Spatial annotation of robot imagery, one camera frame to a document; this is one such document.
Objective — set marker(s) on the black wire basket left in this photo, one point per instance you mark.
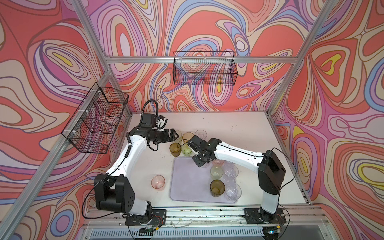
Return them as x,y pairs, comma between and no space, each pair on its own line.
96,120

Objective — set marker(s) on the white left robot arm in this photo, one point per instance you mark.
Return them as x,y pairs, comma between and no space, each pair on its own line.
113,190

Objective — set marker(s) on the amber yellow cup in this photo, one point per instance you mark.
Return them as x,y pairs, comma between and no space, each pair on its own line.
187,136

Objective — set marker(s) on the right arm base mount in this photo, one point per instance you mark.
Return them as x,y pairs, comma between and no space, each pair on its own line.
259,216

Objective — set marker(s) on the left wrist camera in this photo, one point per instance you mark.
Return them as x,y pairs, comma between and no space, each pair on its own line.
153,121

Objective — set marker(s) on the clear cup front row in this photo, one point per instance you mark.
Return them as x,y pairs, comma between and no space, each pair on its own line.
206,165

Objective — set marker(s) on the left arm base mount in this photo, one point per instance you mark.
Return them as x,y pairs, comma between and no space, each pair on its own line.
154,218

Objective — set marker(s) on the clear cup back row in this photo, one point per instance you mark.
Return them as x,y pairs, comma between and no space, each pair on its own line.
202,134

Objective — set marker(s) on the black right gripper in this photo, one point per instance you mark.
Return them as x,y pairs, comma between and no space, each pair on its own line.
199,163

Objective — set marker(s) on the black wire basket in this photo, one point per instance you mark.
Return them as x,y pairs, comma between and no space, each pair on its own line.
96,120
204,68

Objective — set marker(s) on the lavender tray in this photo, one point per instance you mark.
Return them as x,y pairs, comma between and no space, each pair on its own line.
192,184

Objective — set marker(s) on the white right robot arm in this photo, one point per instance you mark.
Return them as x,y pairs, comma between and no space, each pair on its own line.
271,172

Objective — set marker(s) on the large clear cup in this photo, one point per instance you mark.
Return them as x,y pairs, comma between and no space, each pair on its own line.
233,192

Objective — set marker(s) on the black wire basket back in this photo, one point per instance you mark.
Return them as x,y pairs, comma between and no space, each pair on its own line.
204,68

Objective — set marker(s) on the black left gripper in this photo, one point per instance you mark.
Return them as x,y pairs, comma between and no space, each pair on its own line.
166,137

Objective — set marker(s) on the pink cup near tray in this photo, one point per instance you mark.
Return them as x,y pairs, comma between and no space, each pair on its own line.
158,182

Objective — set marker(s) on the pale green textured cup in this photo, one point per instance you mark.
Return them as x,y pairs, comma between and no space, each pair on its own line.
216,172

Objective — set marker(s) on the brown olive textured cup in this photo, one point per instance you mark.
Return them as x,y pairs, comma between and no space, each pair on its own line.
217,188

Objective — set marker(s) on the pink cup back row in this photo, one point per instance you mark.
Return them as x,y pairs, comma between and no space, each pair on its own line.
218,163

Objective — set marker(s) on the clear cup row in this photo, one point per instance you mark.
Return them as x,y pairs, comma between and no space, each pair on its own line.
202,134
206,165

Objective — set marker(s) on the pale yellow textured cup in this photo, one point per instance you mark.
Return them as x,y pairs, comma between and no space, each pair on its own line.
178,138

